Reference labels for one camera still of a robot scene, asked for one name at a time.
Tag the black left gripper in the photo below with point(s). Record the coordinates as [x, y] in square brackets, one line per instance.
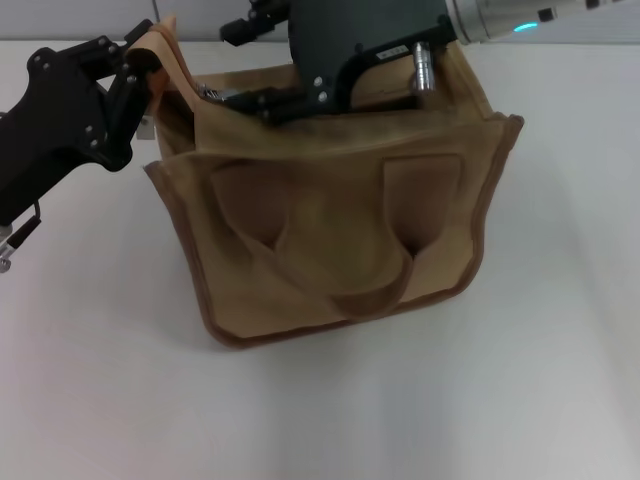
[50, 130]

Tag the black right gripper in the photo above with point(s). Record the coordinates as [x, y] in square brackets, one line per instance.
[360, 25]

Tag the silver metal zipper pull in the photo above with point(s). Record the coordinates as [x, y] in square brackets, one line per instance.
[210, 93]

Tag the small white rectangular tag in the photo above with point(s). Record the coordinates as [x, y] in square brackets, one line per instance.
[147, 130]

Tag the khaki canvas food bag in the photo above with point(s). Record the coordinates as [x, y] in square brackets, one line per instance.
[340, 225]

